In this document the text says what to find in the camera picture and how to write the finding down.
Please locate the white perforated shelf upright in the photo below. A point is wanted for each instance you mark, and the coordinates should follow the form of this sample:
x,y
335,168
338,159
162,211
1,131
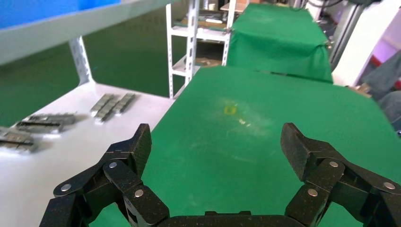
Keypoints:
x,y
81,62

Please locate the green table cloth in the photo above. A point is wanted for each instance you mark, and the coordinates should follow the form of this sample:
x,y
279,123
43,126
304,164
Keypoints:
x,y
250,156

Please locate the white ribbed shelf panel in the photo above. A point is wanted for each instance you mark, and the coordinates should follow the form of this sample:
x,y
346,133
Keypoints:
x,y
78,28

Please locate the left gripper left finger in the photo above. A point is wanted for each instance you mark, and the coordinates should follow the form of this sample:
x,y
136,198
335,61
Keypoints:
x,y
125,181

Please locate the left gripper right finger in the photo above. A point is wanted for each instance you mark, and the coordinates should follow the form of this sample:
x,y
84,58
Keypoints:
x,y
332,178

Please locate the small white scraps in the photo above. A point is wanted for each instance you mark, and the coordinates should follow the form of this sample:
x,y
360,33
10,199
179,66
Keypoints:
x,y
242,121

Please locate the blue plastic bin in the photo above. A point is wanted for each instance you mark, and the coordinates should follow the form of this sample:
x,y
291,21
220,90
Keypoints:
x,y
47,12

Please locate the green covered table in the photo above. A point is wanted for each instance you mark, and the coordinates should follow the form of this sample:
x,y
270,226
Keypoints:
x,y
275,40

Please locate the white partition panel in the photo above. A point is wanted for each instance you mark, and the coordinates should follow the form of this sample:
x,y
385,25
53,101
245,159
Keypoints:
x,y
360,40

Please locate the white slotted storage rack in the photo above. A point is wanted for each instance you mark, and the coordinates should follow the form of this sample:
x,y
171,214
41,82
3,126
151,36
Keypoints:
x,y
189,47

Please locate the grey metal connector strip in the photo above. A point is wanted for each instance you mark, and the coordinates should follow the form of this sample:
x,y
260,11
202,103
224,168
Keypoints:
x,y
108,111
39,127
125,102
53,119
101,103
15,139

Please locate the grey clothed person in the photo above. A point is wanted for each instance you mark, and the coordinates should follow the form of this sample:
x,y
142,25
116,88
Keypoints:
x,y
388,84

